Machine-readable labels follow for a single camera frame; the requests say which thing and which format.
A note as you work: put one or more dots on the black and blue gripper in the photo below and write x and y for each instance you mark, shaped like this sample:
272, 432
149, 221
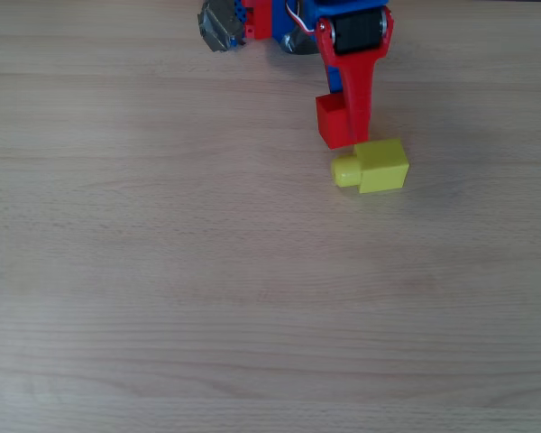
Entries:
355, 35

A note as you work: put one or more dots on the red cube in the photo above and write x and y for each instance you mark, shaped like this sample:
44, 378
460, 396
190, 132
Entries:
331, 122

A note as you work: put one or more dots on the blue and red robot arm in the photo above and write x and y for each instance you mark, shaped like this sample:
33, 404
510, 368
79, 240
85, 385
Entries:
279, 18

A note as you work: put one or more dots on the yellow toy block with stud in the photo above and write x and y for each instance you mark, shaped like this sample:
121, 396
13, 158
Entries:
381, 164

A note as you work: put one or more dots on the grey duct tape piece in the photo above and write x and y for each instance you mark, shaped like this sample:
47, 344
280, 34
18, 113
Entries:
214, 29
299, 45

